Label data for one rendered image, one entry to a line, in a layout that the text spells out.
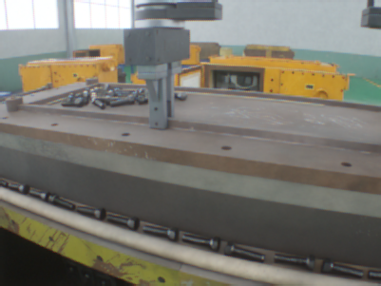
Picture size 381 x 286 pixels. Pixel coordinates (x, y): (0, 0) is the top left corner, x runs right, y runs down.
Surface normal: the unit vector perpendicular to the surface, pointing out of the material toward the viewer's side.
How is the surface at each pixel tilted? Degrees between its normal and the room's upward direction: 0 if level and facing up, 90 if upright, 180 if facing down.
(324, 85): 90
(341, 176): 90
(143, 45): 90
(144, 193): 90
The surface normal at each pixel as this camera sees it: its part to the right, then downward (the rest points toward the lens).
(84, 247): -0.35, 0.33
